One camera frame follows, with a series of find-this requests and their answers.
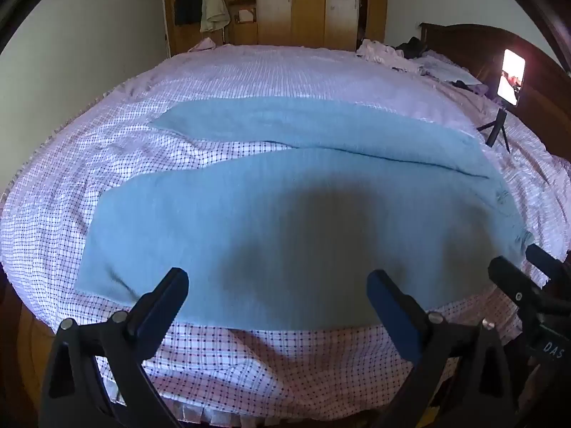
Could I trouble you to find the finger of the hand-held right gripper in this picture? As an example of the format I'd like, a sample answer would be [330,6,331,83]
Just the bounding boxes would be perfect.
[487,256,571,324]
[525,243,571,287]

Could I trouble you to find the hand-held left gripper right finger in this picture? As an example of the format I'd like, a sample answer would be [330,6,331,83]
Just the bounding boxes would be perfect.
[366,270,524,428]

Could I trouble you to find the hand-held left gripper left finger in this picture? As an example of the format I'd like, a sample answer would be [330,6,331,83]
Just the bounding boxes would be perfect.
[39,267,190,428]

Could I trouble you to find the light blue pants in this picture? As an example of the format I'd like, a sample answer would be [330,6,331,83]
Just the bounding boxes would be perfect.
[77,97,535,333]

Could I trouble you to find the small black tripod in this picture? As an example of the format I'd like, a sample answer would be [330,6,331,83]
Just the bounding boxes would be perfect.
[476,106,512,153]

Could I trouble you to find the pink checkered bed sheet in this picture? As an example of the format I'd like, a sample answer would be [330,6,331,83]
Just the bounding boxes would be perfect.
[0,44,571,426]

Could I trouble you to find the smartphone with lit screen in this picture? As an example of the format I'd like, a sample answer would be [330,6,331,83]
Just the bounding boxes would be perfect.
[496,49,526,107]

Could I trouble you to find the dark wooden headboard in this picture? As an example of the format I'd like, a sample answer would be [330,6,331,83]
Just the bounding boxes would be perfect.
[419,22,571,161]

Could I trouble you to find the black crumpled garment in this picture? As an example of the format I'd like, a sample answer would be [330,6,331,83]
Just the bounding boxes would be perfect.
[393,36,430,60]

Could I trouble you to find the pink crumpled garment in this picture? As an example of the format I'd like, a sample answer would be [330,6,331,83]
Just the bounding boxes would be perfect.
[356,39,430,74]

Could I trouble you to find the beige hanging jacket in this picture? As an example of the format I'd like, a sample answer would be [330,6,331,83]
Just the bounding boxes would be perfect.
[199,0,231,33]

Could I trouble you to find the black hanging jacket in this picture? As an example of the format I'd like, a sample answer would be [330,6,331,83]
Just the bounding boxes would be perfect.
[173,0,207,26]

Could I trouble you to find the wooden wardrobe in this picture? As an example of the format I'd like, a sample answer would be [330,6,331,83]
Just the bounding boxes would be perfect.
[145,0,390,58]

